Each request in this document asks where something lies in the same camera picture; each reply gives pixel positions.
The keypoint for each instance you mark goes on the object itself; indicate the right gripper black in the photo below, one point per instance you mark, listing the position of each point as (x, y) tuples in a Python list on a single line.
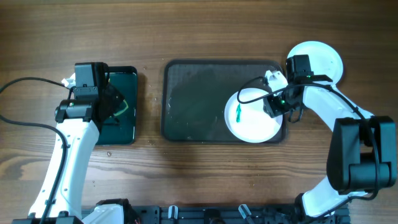
[(273, 106)]

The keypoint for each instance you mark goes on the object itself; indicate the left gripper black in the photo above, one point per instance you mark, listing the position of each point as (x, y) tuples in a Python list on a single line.
[(111, 101)]

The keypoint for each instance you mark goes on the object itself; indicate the green yellow sponge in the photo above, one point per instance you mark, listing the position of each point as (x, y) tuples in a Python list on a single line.
[(121, 111)]

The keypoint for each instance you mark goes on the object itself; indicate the white plate top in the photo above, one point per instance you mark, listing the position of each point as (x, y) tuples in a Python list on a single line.
[(324, 60)]

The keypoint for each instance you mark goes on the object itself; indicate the white plate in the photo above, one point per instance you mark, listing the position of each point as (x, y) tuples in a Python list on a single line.
[(249, 122), (324, 60)]

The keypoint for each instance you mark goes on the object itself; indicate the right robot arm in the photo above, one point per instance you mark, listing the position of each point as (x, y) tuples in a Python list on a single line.
[(362, 156)]

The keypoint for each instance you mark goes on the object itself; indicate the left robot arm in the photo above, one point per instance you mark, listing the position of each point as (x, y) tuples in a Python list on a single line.
[(79, 119)]

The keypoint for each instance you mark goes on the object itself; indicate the black water tray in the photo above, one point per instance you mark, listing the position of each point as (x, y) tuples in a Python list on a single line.
[(125, 79)]

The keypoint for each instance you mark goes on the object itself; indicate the dark brown serving tray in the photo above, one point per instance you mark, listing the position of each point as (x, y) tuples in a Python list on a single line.
[(196, 92)]

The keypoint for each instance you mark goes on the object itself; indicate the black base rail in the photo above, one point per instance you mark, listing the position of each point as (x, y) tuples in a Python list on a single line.
[(277, 213)]

